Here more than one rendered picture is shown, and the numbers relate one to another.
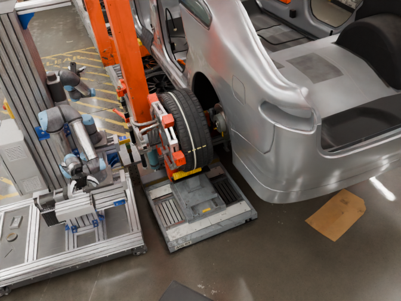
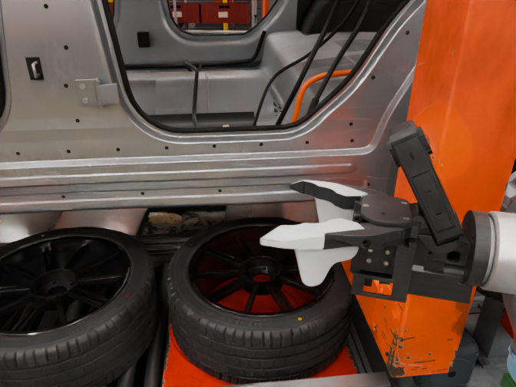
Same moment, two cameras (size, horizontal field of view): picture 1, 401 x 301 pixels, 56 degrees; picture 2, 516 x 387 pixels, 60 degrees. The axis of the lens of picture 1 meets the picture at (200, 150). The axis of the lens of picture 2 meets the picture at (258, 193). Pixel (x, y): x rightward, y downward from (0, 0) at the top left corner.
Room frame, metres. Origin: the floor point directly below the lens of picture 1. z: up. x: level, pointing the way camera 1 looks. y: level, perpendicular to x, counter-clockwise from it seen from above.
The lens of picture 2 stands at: (3.11, 1.38, 1.46)
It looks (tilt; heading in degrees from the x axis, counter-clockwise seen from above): 29 degrees down; 282
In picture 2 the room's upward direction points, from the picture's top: straight up
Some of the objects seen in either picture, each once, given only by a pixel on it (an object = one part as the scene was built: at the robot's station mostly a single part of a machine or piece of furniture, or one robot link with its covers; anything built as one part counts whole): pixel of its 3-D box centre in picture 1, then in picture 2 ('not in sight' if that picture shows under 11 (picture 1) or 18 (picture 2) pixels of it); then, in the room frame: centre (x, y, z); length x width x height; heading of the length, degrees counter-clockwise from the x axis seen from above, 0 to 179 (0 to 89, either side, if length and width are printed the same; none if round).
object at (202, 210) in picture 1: (196, 196); not in sight; (2.47, 0.09, 0.13); 0.50 x 0.36 x 0.10; 18
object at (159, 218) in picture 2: not in sight; (183, 223); (4.01, -0.76, 0.02); 0.52 x 0.42 x 0.04; 12
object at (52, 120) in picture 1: (62, 144); not in sight; (2.06, 0.91, 1.19); 0.15 x 0.12 x 0.55; 116
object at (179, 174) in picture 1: (187, 172); not in sight; (2.39, 0.14, 0.51); 0.29 x 0.06 x 0.06; 108
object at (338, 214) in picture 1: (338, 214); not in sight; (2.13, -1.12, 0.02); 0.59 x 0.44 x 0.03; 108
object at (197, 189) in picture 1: (192, 177); (498, 328); (2.52, 0.11, 0.32); 0.40 x 0.30 x 0.28; 18
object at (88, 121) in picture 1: (86, 123); not in sight; (2.61, 0.89, 0.98); 0.13 x 0.12 x 0.14; 87
